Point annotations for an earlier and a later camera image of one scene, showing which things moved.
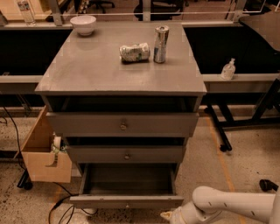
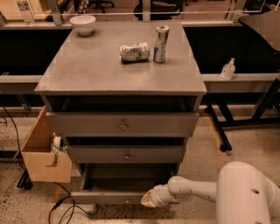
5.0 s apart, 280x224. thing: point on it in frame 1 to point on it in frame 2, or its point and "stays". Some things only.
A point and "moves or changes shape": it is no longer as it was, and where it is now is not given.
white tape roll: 57,141 stays
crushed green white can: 135,52 stays
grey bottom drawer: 128,185 moves or changes shape
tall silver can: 161,34 stays
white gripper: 177,217 to 160,194
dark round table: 267,24 stays
